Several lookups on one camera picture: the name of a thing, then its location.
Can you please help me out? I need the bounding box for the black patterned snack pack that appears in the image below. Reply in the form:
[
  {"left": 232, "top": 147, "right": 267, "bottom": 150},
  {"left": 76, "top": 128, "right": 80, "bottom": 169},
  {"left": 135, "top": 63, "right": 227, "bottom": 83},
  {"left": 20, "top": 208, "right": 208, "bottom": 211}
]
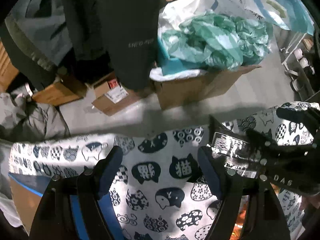
[{"left": 209, "top": 115, "right": 261, "bottom": 179}]

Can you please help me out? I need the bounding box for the orange noodle snack bag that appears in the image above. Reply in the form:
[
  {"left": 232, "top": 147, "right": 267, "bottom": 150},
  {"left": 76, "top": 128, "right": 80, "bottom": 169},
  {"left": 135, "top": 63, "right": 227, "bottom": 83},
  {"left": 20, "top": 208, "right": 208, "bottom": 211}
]
[{"left": 230, "top": 183, "right": 290, "bottom": 239}]

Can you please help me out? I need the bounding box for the cardboard box with blue edge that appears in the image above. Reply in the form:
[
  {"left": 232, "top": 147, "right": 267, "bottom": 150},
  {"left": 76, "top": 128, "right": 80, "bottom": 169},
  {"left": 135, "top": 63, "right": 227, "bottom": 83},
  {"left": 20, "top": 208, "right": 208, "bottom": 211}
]
[{"left": 8, "top": 172, "right": 111, "bottom": 240}]

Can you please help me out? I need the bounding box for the grey shelf rack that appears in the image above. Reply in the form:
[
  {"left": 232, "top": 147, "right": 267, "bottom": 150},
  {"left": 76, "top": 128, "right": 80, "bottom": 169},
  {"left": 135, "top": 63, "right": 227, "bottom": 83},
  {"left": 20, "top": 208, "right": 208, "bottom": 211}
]
[{"left": 278, "top": 31, "right": 316, "bottom": 101}]

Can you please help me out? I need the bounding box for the cat pattern tablecloth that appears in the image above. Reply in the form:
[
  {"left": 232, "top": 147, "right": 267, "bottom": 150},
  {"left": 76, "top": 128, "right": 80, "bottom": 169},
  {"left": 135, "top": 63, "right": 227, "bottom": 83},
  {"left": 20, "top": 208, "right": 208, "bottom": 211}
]
[{"left": 9, "top": 101, "right": 319, "bottom": 239}]

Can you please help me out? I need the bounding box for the grey hooded garment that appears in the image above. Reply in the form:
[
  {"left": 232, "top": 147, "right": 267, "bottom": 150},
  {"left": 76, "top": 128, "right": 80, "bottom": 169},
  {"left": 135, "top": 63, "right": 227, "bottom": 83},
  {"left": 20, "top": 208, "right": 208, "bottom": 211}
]
[{"left": 1, "top": 90, "right": 69, "bottom": 142}]

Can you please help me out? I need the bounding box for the blue plastic bag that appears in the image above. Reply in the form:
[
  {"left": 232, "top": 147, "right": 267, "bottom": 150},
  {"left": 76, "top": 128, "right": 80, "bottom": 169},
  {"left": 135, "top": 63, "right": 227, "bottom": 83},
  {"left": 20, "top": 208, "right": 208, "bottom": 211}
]
[{"left": 210, "top": 0, "right": 314, "bottom": 35}]

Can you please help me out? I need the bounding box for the small labelled cardboard box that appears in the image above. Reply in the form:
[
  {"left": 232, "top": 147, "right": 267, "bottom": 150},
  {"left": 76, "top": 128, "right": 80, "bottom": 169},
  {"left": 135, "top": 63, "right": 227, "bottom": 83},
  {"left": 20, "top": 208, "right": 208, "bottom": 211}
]
[{"left": 92, "top": 72, "right": 141, "bottom": 116}]

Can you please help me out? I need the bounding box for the teal white plastic bag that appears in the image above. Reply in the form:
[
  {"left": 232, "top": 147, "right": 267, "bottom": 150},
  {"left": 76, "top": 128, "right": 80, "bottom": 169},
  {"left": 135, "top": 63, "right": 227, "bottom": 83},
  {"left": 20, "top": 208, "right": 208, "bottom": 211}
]
[{"left": 158, "top": 0, "right": 273, "bottom": 75}]

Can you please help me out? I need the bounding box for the wooden louvred door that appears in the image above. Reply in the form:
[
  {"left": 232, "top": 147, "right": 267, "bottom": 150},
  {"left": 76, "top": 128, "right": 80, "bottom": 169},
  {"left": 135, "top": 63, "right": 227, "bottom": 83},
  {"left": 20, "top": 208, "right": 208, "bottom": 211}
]
[{"left": 0, "top": 42, "right": 19, "bottom": 92}]

